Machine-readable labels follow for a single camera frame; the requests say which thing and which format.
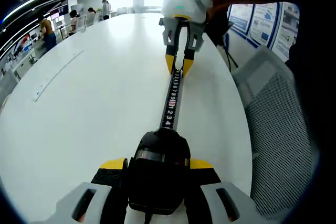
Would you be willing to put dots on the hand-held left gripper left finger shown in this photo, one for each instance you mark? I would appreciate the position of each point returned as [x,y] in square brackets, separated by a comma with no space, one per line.
[86,195]

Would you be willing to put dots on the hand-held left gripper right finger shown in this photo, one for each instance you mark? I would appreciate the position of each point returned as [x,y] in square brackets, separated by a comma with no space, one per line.
[223,197]

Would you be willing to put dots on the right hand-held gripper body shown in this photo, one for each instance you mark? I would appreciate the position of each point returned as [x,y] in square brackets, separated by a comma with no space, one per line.
[181,5]

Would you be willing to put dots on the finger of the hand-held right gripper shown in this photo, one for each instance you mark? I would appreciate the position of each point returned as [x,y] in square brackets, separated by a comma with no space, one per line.
[195,37]
[170,35]

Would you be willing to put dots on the black tape measure with blade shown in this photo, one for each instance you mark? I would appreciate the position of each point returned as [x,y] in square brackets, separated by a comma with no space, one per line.
[158,171]

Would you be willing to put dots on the black object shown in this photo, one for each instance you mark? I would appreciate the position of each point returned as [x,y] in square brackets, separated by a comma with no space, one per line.
[218,24]

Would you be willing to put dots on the white mesh office chair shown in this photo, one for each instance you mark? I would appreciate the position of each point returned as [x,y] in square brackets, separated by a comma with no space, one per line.
[275,129]

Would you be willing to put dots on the person's body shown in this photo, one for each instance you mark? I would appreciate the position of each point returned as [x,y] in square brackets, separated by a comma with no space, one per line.
[312,51]

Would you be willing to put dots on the blue white wall poster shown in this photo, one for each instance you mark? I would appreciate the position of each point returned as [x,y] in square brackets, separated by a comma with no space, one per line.
[241,19]
[286,35]
[265,23]

